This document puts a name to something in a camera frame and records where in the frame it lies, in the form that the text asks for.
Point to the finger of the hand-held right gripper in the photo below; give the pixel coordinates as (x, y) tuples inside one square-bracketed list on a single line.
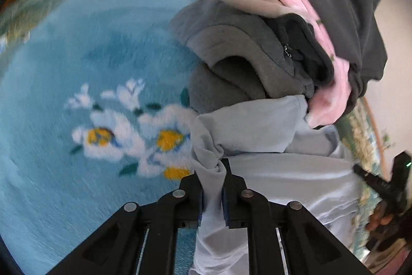
[(373, 180)]

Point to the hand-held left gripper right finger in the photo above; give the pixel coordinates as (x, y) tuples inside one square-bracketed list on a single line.
[(227, 204)]

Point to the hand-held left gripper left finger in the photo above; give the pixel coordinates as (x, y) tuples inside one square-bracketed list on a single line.
[(193, 197)]

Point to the light blue shirt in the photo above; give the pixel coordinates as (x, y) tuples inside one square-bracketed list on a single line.
[(273, 172)]

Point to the person's right hand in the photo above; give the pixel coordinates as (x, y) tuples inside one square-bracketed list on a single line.
[(379, 218)]

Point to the pink fleece garment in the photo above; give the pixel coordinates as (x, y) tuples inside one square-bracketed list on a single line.
[(325, 101)]

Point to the grey velvet garment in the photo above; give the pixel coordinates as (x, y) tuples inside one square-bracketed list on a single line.
[(225, 36)]

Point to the teal floral blanket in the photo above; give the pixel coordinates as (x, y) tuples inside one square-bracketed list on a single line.
[(64, 52)]

